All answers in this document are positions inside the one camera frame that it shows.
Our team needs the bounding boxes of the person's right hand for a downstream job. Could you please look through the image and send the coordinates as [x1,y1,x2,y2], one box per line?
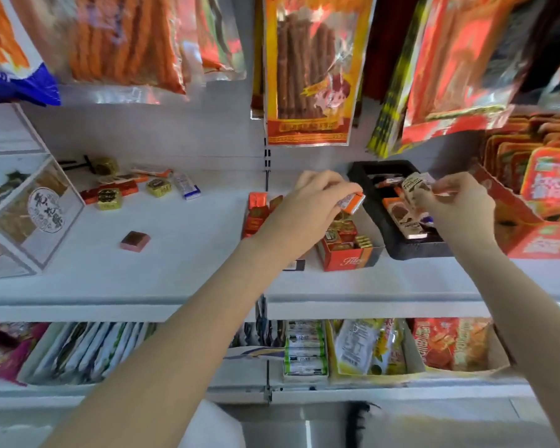
[409,171,497,258]

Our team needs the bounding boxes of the person's left hand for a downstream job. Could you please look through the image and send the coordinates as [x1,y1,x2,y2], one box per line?
[241,170,364,277]

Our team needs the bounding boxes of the heap of gold candies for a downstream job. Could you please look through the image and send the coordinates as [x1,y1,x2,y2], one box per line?
[322,212,374,251]

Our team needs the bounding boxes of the white box of red chocolates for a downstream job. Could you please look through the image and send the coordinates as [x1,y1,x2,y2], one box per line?
[240,190,307,272]

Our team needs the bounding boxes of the chocolate wafer bar packets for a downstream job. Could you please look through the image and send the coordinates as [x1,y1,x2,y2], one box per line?
[381,196,431,241]

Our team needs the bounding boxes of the red Filer candy box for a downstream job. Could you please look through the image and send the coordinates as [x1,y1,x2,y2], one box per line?
[315,207,386,272]

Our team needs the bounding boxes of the black plastic tray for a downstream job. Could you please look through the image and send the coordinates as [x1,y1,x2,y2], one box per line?
[347,159,454,261]

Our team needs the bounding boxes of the pile of mixed candies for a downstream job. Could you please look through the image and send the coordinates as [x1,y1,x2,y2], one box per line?
[79,156,202,253]

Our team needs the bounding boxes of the person's right forearm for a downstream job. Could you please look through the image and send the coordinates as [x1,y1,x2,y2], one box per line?
[452,237,560,448]

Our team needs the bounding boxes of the person's left forearm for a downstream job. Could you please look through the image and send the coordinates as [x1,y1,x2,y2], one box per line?
[42,242,290,448]

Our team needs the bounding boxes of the red cardboard display box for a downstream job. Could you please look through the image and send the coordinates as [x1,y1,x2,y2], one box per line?
[469,161,560,261]

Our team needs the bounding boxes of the white metal shelf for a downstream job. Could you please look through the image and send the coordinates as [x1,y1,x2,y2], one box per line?
[0,78,560,406]

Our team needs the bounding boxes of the person's black shoe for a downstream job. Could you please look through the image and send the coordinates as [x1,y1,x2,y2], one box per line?
[345,401,379,448]

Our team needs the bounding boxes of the printed jar display box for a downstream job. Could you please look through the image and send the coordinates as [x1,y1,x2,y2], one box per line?
[0,102,86,281]

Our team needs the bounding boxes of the row of red snack packets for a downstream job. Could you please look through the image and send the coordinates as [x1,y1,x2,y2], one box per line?
[480,114,560,220]

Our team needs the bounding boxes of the yellow black striped bags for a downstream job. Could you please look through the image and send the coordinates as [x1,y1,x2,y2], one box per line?
[366,0,437,159]

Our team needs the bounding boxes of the red orange snack packets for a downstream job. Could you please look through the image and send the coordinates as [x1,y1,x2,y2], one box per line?
[413,317,495,373]

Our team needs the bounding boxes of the stack of green white packets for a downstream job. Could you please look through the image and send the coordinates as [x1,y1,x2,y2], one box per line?
[282,320,330,381]

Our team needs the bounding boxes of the yellow red bag brown sticks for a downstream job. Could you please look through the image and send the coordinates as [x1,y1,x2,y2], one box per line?
[263,0,379,147]

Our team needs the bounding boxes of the red orange snack bag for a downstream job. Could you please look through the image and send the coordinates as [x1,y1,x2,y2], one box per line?
[401,0,533,145]

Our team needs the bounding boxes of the dark brown snack bag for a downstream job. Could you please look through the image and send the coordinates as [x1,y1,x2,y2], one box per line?
[250,0,268,119]

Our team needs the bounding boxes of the dark red snack bag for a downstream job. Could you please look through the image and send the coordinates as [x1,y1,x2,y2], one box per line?
[362,0,423,103]

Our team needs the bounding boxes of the black snack bag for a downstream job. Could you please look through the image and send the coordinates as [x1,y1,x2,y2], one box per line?
[508,0,560,110]

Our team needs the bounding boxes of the clear green print snack bag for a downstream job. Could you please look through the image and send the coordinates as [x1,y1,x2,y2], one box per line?
[177,0,247,82]

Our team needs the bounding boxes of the black metal hook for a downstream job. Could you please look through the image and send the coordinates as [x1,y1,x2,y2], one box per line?
[58,155,96,175]

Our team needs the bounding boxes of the clear bag of orange sticks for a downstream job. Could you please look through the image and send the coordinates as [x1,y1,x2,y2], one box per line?
[9,0,190,106]

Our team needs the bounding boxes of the white blue snack bag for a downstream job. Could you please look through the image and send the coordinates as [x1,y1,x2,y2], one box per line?
[0,0,62,107]

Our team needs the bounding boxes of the pile of pink snack packets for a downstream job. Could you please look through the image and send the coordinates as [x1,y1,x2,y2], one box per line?
[0,321,50,383]

